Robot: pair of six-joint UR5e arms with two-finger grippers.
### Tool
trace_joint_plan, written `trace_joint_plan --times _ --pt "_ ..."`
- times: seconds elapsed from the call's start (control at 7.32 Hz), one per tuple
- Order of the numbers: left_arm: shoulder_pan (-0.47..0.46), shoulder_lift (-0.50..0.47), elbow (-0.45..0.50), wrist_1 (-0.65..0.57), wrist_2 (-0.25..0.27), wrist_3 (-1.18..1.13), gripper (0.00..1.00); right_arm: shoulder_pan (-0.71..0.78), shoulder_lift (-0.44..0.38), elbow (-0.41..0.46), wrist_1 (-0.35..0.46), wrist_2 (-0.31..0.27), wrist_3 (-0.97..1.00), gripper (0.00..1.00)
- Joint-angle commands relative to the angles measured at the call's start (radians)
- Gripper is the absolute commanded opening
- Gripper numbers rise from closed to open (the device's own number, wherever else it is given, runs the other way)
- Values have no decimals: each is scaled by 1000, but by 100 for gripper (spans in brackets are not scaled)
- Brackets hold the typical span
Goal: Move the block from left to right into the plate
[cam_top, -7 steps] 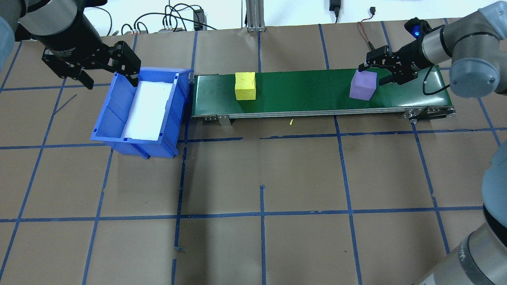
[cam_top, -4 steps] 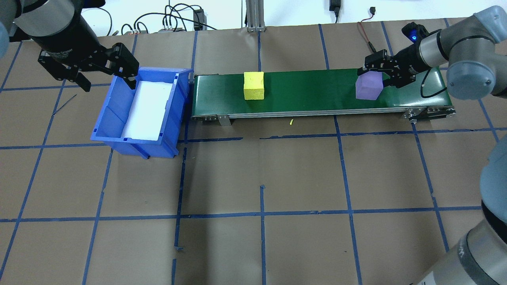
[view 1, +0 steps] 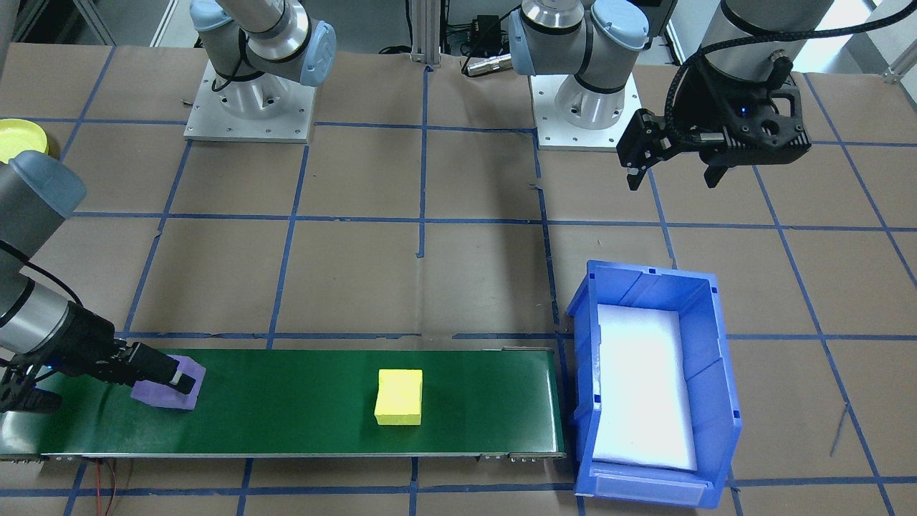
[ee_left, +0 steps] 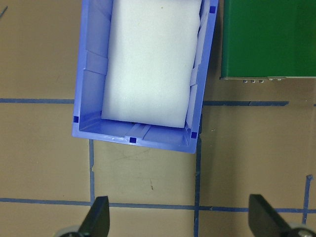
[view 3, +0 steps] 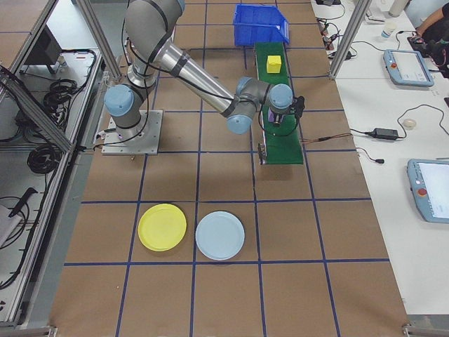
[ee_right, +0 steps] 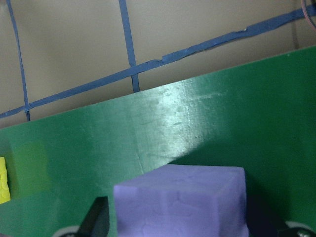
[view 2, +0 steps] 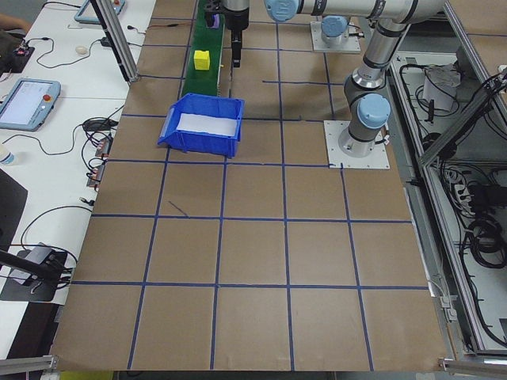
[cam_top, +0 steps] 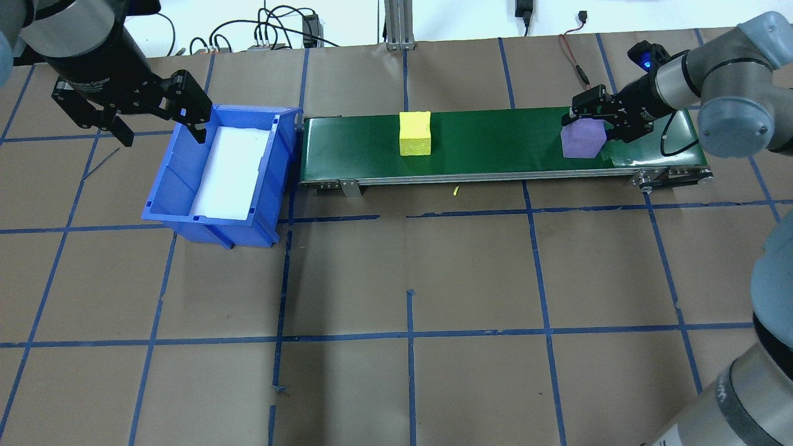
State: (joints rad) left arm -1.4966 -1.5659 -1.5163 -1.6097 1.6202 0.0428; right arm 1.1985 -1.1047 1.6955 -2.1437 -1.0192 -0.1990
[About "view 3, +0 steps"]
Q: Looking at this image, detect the yellow foam block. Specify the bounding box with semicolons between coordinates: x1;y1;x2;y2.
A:
266;55;283;74

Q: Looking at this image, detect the light blue plate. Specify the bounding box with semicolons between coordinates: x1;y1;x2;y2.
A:
194;210;246;261

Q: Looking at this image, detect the yellow plate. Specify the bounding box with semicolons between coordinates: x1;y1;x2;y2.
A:
137;203;188;252

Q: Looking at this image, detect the green conveyor belt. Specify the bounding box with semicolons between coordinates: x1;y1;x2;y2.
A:
255;41;304;166

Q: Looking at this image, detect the blue plastic storage bin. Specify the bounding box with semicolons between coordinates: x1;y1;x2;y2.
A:
232;3;291;47

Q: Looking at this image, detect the power strip with plugs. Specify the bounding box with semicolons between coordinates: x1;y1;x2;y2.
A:
321;19;337;53

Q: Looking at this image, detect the white paper cup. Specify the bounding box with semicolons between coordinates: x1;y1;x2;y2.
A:
380;22;397;40

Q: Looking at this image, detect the blue grey teach pendant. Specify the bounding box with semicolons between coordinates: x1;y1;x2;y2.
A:
406;158;449;225
382;48;436;88

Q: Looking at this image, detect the white side table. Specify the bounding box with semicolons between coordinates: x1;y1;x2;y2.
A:
310;0;449;317

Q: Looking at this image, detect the person in dark clothes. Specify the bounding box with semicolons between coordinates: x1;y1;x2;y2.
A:
415;4;449;71

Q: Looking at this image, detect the black box monitor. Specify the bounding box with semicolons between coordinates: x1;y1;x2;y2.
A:
22;26;64;67

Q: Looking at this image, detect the red and black cable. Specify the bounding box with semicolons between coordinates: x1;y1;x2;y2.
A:
300;132;353;145

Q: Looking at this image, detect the aluminium profile post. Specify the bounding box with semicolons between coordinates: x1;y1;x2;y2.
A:
328;0;373;81
73;0;122;81

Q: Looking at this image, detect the black cable with plug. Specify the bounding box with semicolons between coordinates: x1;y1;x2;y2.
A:
356;147;386;164

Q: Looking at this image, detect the white square base plate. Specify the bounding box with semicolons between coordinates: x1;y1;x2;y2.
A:
101;109;164;155

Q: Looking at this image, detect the black looped power cable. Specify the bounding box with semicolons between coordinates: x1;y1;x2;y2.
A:
397;103;449;140

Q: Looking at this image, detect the black coiled cable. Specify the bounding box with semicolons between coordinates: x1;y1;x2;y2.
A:
27;143;59;175
43;79;78;113

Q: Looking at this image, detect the V-shaped metal bar frame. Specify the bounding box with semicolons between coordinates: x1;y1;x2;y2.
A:
0;0;106;331

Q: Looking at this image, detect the black handle tool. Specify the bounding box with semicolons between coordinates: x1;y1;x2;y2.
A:
8;187;39;217

